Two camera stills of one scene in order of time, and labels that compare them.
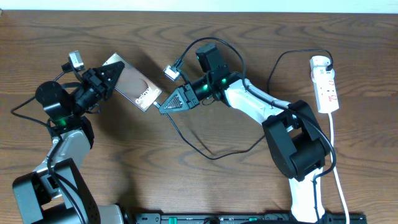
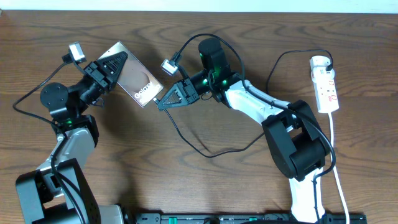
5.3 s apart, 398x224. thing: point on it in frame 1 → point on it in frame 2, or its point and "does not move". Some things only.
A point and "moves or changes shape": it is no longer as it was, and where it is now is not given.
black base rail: x=242 y=218 does not move
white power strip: x=326 y=89 does not move
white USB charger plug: x=319 y=62 does not move
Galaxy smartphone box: x=134 y=85 moves or changes shape
